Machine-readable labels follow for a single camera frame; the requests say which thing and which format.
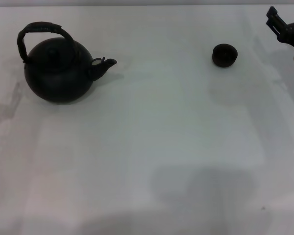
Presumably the black round teapot with handle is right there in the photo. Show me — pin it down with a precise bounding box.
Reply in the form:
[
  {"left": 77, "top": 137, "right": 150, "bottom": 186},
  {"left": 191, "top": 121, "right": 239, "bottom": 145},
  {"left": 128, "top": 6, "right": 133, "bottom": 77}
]
[{"left": 16, "top": 21, "right": 118, "bottom": 105}]

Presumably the small black teacup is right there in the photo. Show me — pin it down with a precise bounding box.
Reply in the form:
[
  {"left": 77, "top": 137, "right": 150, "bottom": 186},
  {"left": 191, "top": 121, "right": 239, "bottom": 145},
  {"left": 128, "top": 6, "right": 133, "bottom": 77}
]
[{"left": 212, "top": 43, "right": 239, "bottom": 68}]

